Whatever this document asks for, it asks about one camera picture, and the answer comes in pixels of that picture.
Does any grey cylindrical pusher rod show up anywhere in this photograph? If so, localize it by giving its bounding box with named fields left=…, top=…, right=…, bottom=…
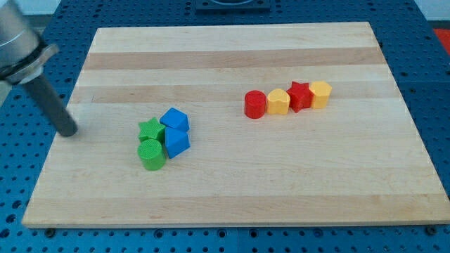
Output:
left=22, top=74, right=78, bottom=137

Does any blue cube block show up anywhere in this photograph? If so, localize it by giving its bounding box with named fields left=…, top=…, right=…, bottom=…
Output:
left=160, top=108, right=190, bottom=132

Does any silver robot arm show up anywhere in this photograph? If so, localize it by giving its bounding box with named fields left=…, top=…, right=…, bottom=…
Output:
left=1, top=0, right=78, bottom=136

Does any blue triangle block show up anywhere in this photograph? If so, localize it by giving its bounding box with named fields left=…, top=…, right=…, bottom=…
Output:
left=165, top=127, right=191, bottom=159

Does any green star block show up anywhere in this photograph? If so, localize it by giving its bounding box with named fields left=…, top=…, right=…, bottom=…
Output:
left=138, top=117, right=166, bottom=143

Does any green cylinder block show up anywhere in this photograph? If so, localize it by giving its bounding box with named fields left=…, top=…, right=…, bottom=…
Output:
left=137, top=139, right=166, bottom=171

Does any red cylinder block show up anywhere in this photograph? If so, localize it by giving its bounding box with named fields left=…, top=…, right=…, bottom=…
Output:
left=244, top=90, right=266, bottom=119

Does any yellow heart block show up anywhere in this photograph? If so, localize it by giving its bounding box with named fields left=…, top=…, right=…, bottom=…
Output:
left=266, top=89, right=290, bottom=115

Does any red star block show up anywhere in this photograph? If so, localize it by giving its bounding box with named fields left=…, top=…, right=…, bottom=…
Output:
left=287, top=81, right=314, bottom=113

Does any yellow hexagon block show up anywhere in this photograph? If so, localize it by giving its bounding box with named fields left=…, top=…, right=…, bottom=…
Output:
left=309, top=81, right=333, bottom=109

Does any wooden board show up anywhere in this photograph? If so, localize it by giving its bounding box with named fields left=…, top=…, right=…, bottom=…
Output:
left=22, top=22, right=449, bottom=228

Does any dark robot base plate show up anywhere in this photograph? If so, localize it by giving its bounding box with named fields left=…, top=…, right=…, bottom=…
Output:
left=193, top=0, right=271, bottom=12

